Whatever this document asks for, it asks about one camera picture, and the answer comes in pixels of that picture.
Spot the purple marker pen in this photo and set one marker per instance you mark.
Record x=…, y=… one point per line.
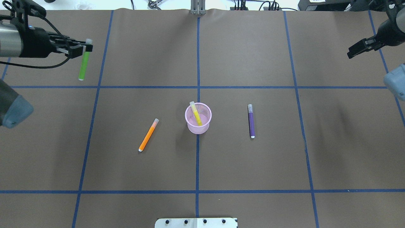
x=251, y=121

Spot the orange highlighter pen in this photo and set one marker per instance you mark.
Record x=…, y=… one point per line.
x=148, y=135

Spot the yellow highlighter pen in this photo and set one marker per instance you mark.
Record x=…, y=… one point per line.
x=196, y=114

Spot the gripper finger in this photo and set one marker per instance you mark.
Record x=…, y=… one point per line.
x=360, y=48
x=80, y=48
x=369, y=40

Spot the white camera mast with base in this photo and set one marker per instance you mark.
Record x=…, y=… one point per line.
x=196, y=223

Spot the aluminium frame post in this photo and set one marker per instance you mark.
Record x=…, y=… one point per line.
x=197, y=7

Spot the green highlighter pen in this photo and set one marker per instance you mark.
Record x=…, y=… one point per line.
x=85, y=59

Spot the pink mesh pen holder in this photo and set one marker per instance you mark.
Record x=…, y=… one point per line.
x=205, y=114

